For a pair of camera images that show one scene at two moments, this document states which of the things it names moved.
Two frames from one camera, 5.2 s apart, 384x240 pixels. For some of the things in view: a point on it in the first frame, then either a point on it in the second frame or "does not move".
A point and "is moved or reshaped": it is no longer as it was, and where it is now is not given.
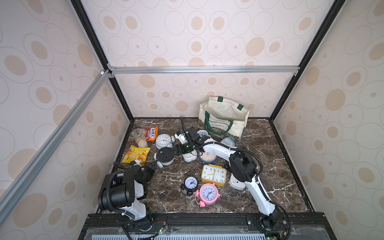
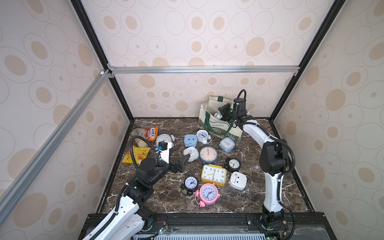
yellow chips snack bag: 138,153 does not move
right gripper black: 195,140 to 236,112
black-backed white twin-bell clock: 164,156 is moved or reshaped
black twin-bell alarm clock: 191,184 does not move
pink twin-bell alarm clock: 208,194 does not move
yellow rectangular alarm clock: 213,174 does not move
